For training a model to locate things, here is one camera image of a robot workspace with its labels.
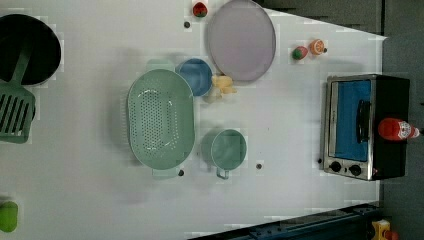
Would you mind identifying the red felt ketchup bottle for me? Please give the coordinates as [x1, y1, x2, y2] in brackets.
[378, 118, 421, 141]

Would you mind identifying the silver toaster oven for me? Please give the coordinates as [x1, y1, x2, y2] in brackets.
[322, 74, 410, 181]

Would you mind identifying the green measuring cup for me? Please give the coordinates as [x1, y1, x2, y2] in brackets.
[201, 129, 247, 180]

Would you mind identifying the yellow toy banana bunch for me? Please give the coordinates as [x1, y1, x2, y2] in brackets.
[205, 75, 237, 103]

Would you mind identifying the blue round bowl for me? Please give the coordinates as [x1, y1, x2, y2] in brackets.
[176, 58, 212, 96]

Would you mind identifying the green oval colander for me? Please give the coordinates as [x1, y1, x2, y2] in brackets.
[127, 59, 195, 179]

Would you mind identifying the lavender round plate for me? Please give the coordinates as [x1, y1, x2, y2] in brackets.
[207, 0, 276, 81]

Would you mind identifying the pink toy strawberry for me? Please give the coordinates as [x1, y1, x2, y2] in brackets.
[292, 46, 308, 60]

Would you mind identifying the red toy strawberry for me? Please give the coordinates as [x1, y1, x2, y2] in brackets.
[192, 2, 208, 18]

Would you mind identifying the orange toy citrus slice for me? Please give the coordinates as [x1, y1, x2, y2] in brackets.
[309, 39, 327, 56]

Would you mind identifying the green slotted spatula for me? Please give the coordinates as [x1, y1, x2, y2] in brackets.
[0, 37, 36, 144]

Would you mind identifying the yellow orange clamp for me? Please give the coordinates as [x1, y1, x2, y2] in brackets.
[372, 219, 399, 240]

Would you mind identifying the black round pot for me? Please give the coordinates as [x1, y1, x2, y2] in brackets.
[0, 13, 63, 87]

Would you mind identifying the lime green toy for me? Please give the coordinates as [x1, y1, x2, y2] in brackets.
[0, 201, 18, 233]

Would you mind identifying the blue metal frame rail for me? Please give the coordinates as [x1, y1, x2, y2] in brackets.
[191, 204, 382, 240]

